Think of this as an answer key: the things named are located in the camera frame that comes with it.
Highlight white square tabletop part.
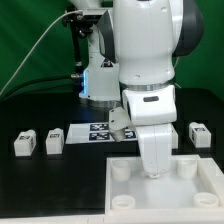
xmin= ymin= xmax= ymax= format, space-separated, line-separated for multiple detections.
xmin=104 ymin=155 xmax=224 ymax=224

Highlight white camera cable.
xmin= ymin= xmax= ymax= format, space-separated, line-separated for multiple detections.
xmin=0 ymin=9 xmax=84 ymax=97

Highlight white sheet with markers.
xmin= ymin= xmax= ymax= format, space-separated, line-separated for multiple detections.
xmin=66 ymin=122 xmax=136 ymax=144

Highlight grey camera on stand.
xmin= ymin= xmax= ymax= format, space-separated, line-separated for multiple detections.
xmin=82 ymin=8 xmax=107 ymax=22

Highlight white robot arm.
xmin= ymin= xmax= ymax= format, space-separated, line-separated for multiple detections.
xmin=98 ymin=0 xmax=203 ymax=178

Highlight black base cables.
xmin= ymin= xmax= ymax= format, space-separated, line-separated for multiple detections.
xmin=0 ymin=74 xmax=84 ymax=102

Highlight black camera stand pole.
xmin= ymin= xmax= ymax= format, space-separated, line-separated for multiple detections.
xmin=62 ymin=9 xmax=88 ymax=79

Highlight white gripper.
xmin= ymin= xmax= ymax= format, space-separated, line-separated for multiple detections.
xmin=136 ymin=123 xmax=174 ymax=179

